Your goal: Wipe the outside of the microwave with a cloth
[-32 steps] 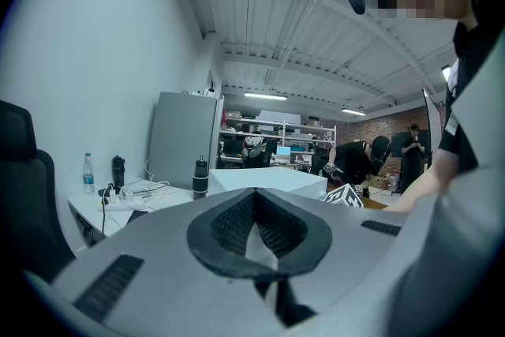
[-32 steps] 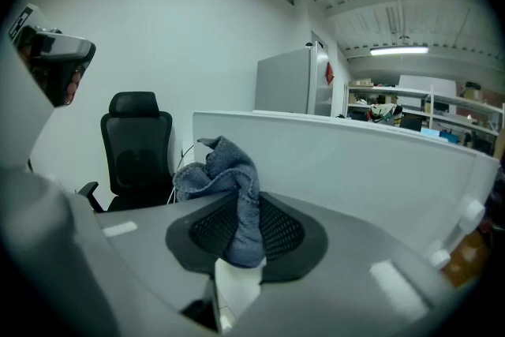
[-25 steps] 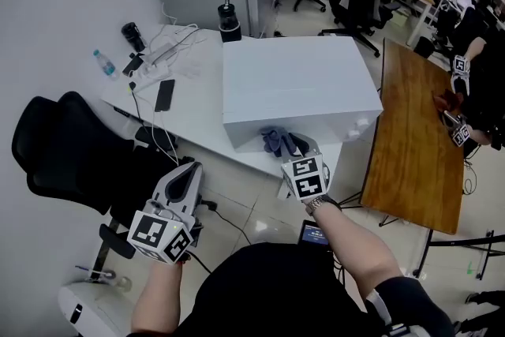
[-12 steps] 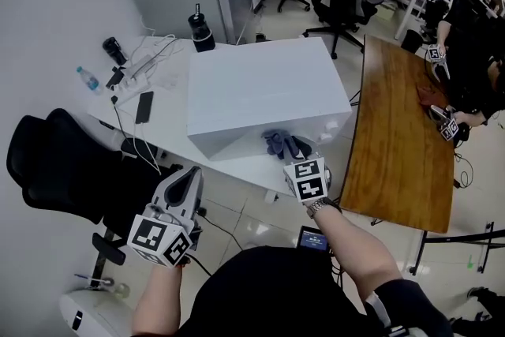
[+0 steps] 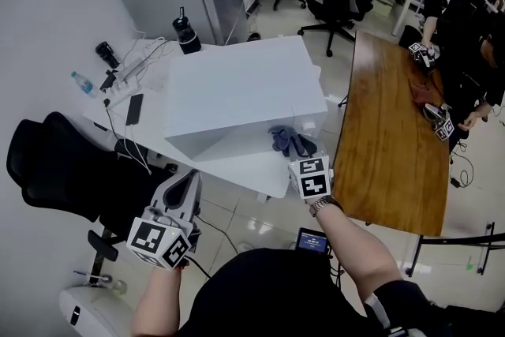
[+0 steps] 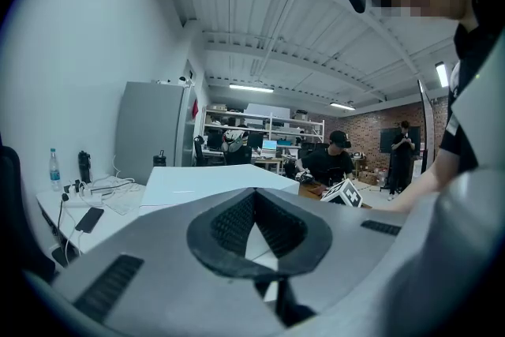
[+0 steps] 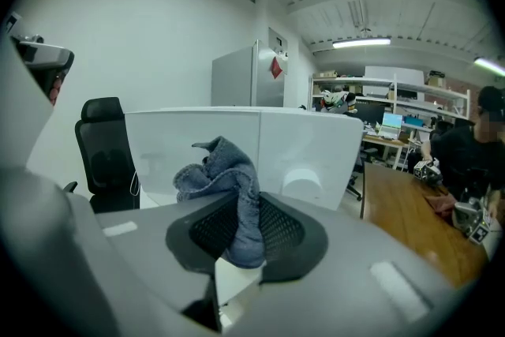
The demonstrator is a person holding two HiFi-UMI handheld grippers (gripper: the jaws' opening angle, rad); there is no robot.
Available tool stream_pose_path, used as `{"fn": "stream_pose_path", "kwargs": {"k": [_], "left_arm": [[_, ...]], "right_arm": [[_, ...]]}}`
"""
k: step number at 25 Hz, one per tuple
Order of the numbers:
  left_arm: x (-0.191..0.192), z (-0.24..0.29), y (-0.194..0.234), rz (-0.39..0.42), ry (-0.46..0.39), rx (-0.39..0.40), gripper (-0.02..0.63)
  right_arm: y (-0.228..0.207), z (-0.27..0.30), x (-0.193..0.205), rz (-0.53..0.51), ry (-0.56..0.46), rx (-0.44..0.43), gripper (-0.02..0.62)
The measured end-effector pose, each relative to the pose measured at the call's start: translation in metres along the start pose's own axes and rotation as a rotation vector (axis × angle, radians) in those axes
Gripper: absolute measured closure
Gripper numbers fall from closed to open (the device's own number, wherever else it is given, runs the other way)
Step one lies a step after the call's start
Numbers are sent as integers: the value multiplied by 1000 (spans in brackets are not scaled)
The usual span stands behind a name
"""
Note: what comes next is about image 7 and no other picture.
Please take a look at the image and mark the grey cloth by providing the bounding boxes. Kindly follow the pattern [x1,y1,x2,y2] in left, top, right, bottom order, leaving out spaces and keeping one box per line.
[173,136,266,269]

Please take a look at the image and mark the large white board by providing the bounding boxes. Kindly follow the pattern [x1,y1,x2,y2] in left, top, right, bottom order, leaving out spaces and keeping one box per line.
[124,105,365,212]

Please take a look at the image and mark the colourful plush toy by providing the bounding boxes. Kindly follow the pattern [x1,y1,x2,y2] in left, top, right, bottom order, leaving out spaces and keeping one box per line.
[320,88,358,115]

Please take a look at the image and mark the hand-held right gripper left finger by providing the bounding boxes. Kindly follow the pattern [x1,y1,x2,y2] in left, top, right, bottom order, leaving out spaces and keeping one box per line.
[96,191,240,337]

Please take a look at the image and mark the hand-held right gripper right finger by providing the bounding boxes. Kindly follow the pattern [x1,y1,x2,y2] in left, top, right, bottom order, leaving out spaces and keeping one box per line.
[220,191,455,337]

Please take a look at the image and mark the brown wooden table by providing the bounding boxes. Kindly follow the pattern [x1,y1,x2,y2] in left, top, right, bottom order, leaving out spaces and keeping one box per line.
[361,161,490,289]

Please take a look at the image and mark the black mesh office chair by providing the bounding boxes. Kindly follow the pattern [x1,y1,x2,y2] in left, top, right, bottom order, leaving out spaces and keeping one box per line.
[62,96,141,214]

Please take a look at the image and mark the red hanging ornament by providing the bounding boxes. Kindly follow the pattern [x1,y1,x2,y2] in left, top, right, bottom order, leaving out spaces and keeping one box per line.
[270,55,285,80]

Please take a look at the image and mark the red cloth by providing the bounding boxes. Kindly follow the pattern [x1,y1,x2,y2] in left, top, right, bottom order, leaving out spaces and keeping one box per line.
[425,193,455,226]

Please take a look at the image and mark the white-legged wooden desk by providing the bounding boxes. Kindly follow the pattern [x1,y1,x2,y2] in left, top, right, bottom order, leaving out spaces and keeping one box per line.
[362,133,419,170]

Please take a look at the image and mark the white storage shelf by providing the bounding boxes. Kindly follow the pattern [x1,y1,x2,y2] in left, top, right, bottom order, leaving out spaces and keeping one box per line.
[309,74,473,123]

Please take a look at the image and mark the person's left hand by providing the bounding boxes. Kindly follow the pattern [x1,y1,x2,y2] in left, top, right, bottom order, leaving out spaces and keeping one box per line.
[47,73,66,102]

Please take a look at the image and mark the ceiling tube light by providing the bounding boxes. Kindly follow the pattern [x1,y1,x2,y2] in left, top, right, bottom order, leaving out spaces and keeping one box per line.
[473,57,505,77]
[331,37,391,50]

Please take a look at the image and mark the grey refrigerator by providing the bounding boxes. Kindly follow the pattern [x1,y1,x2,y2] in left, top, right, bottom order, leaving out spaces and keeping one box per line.
[211,39,291,107]

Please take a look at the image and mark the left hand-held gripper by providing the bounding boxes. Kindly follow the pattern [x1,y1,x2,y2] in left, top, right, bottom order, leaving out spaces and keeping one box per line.
[4,11,76,70]

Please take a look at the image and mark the black computer monitor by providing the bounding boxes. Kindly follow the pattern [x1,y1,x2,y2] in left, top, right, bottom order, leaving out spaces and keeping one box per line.
[354,101,386,127]

